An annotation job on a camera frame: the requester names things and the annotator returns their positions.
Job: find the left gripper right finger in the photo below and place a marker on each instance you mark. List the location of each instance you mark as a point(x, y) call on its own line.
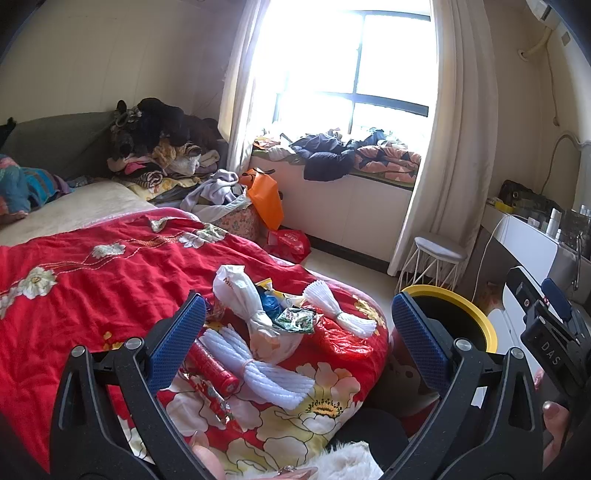
point(426, 341)

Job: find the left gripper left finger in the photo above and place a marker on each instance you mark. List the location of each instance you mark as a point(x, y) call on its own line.
point(169, 341)

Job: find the red cylindrical wrapper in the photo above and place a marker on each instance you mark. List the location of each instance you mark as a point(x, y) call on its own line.
point(201, 362)

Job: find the white foam net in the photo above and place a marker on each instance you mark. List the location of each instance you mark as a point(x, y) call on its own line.
point(271, 383)
point(320, 296)

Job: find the white plastic bag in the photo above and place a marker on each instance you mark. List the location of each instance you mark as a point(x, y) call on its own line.
point(236, 291)

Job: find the red plastic bag trash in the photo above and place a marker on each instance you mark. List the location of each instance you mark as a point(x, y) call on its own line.
point(340, 348)

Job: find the yellow rim trash bin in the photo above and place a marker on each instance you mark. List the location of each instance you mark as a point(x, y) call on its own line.
point(461, 320)

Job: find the right hand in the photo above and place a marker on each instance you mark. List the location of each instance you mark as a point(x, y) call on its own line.
point(557, 422)

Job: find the left hand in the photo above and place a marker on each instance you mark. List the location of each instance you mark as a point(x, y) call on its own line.
point(218, 470)

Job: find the red floral quilt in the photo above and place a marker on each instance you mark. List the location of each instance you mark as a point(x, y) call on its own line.
point(104, 284)

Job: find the white dresser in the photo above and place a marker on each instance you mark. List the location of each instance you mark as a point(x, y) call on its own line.
point(516, 244)

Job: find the green snack packet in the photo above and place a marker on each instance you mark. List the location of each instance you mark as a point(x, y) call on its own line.
point(297, 320)

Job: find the floral laundry basket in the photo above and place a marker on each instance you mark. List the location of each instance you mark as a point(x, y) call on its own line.
point(245, 223)

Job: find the cream curtain right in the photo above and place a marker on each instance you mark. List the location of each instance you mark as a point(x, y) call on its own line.
point(454, 178)

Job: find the cream curtain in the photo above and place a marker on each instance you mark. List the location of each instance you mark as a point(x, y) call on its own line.
point(238, 84)
point(454, 178)

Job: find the red bag on floor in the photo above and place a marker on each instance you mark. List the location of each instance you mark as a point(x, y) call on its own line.
point(290, 245)

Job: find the orange paper bag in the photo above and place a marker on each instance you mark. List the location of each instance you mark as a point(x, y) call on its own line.
point(263, 190)

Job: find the pile of clothes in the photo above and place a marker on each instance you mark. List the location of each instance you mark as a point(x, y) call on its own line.
point(161, 153)

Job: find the clothes on window sill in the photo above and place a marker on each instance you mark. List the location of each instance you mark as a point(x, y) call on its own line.
point(328, 157)

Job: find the cream curtain left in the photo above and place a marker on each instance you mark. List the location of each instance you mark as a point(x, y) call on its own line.
point(238, 84)

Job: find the white wire stool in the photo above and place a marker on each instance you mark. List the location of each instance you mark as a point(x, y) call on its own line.
point(434, 260)

